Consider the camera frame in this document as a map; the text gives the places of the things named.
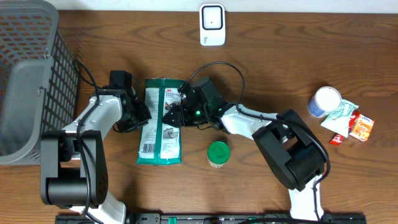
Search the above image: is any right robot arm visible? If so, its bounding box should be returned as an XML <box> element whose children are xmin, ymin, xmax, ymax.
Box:
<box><xmin>162</xmin><ymin>96</ymin><xmax>331</xmax><ymax>221</ymax></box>

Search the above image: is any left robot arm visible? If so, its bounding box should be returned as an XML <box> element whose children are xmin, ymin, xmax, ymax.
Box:
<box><xmin>40</xmin><ymin>86</ymin><xmax>150</xmax><ymax>223</ymax></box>

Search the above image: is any black cable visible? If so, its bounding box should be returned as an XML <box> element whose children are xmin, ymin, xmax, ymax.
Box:
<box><xmin>73</xmin><ymin>58</ymin><xmax>106</xmax><ymax>224</ymax></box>
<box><xmin>177</xmin><ymin>61</ymin><xmax>331</xmax><ymax>220</ymax></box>

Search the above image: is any teal wet wipes pack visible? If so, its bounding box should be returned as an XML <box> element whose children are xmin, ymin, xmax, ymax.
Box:
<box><xmin>321</xmin><ymin>99</ymin><xmax>359</xmax><ymax>133</ymax></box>

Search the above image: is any right black cable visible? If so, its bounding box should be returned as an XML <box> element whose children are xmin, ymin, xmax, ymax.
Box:
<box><xmin>177</xmin><ymin>61</ymin><xmax>331</xmax><ymax>220</ymax></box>

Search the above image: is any red Nescafe stick sachet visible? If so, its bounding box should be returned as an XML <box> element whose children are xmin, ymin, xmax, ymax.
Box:
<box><xmin>329</xmin><ymin>110</ymin><xmax>360</xmax><ymax>146</ymax></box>

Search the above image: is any green lid small jar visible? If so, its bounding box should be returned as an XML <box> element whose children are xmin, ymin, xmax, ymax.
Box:
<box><xmin>207</xmin><ymin>141</ymin><xmax>231</xmax><ymax>168</ymax></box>

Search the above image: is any grey plastic mesh basket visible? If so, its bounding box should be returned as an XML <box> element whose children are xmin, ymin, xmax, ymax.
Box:
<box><xmin>1</xmin><ymin>1</ymin><xmax>79</xmax><ymax>165</ymax></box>

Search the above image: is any green white instruction package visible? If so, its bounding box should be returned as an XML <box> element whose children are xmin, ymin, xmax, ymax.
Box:
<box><xmin>136</xmin><ymin>78</ymin><xmax>185</xmax><ymax>166</ymax></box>

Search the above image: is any white plastic bottle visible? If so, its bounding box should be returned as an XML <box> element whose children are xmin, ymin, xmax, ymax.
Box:
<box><xmin>308</xmin><ymin>86</ymin><xmax>341</xmax><ymax>118</ymax></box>

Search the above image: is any white barcode scanner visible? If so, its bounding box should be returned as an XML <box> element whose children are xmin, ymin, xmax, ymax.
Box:
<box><xmin>199</xmin><ymin>4</ymin><xmax>226</xmax><ymax>46</ymax></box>

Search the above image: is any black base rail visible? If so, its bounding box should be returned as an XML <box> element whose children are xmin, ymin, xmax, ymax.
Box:
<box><xmin>55</xmin><ymin>212</ymin><xmax>368</xmax><ymax>224</ymax></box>

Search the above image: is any orange white small packet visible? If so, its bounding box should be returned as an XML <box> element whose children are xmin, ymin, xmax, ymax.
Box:
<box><xmin>349</xmin><ymin>114</ymin><xmax>374</xmax><ymax>142</ymax></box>

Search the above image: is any left black cable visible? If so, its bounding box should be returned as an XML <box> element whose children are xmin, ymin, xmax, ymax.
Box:
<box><xmin>73</xmin><ymin>58</ymin><xmax>106</xmax><ymax>224</ymax></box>

